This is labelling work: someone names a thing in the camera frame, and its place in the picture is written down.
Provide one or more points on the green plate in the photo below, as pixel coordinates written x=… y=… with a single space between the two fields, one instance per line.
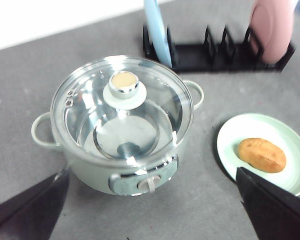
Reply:
x=239 y=126

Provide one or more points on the blue plate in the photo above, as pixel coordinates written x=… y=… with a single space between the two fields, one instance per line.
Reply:
x=158 y=32

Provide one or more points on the brown potato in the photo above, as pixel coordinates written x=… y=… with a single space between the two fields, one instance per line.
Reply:
x=262 y=155

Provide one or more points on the black plate rack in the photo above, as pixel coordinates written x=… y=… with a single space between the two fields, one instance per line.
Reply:
x=211 y=57

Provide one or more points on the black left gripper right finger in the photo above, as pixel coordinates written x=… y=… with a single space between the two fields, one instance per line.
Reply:
x=273 y=212

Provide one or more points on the glass pot lid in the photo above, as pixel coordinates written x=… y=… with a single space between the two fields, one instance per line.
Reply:
x=122 y=111

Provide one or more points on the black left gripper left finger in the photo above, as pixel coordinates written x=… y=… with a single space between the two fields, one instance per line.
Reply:
x=31 y=214

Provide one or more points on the green electric steamer pot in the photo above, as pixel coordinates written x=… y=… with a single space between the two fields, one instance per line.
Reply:
x=127 y=180

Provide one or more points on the pink plate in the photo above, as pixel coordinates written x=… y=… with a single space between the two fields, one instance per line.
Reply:
x=271 y=27

